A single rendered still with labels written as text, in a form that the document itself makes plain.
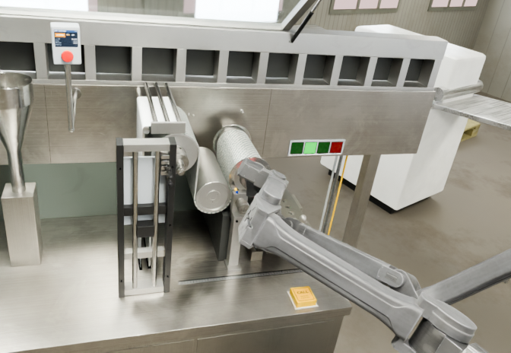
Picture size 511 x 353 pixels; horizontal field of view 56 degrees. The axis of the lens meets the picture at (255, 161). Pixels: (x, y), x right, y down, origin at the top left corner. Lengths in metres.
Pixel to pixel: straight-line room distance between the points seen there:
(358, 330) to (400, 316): 2.09
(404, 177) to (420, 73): 1.68
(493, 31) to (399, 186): 4.60
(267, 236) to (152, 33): 1.01
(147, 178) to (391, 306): 0.82
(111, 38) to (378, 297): 1.21
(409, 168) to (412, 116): 1.59
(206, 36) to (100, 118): 0.47
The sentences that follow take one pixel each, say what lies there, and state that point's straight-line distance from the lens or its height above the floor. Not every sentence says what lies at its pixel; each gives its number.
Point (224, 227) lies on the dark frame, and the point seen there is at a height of 1.05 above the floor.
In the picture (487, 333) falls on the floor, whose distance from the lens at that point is 3.30.
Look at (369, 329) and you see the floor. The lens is 2.98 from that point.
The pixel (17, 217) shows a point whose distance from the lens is 1.69.
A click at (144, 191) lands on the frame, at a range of 1.44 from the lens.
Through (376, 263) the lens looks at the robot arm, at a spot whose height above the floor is 1.24.
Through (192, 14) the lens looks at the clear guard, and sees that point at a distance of 1.69.
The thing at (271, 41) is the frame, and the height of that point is 1.62.
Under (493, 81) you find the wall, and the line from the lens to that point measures 8.07.
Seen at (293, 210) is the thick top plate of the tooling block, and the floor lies 1.03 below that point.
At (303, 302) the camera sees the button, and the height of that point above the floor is 0.92.
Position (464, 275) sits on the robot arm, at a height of 1.32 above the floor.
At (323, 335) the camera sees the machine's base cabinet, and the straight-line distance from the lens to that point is 1.81.
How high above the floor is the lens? 2.04
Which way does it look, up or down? 28 degrees down
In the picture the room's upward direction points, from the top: 8 degrees clockwise
